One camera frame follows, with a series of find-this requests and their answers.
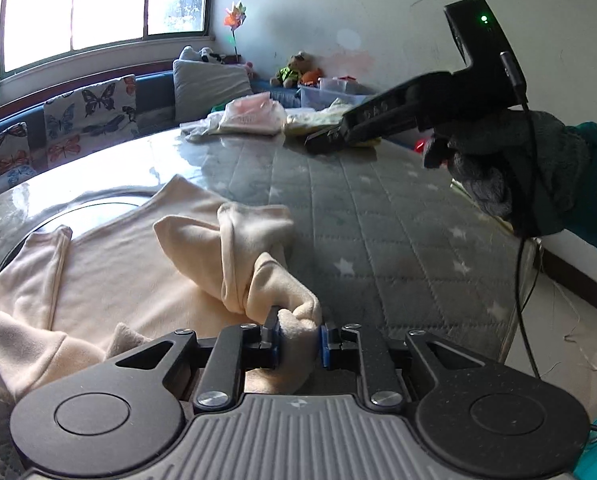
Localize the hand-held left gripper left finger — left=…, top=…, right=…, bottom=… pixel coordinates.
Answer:
left=102, top=306, right=282, bottom=413

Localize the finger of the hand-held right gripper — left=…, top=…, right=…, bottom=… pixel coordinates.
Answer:
left=342, top=83, right=420, bottom=145
left=305, top=127, right=352, bottom=156

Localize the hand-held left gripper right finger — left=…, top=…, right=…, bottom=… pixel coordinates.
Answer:
left=319, top=324, right=485, bottom=414

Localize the cream long-sleeved garment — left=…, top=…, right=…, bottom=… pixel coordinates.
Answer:
left=0, top=175, right=324, bottom=406

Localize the person's right forearm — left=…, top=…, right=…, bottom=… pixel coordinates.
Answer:
left=563, top=122, right=597, bottom=262

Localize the person's right hand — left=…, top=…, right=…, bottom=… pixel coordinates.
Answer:
left=423, top=109, right=593, bottom=237

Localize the pale yellow garment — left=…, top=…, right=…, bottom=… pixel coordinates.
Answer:
left=282, top=98, right=382, bottom=148

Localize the clear plastic storage box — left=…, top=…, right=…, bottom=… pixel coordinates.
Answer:
left=297, top=77, right=377, bottom=112

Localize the brown stuffed toy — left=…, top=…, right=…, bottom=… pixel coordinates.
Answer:
left=270, top=51, right=325, bottom=89

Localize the pink and white garment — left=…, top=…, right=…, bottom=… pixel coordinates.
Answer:
left=180, top=97, right=287, bottom=142

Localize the grey pillow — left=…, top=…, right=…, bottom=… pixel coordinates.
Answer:
left=172, top=59, right=254, bottom=122

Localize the black and white plush toy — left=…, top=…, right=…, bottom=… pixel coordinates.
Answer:
left=180, top=46, right=225, bottom=65

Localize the colourful pinwheel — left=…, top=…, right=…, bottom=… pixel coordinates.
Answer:
left=222, top=2, right=250, bottom=59

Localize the blue bench sofa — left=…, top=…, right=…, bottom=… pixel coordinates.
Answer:
left=0, top=69, right=302, bottom=147

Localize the round glass turntable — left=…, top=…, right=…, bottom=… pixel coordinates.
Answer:
left=0, top=194, right=155, bottom=277

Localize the large butterfly print cushion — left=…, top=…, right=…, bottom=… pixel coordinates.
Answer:
left=43, top=74, right=140, bottom=171

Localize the window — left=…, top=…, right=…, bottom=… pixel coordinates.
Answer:
left=0, top=0, right=215, bottom=82

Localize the small butterfly print cushion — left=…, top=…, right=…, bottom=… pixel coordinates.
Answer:
left=0, top=122, right=35, bottom=205

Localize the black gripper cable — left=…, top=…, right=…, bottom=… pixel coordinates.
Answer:
left=499, top=51, right=547, bottom=380

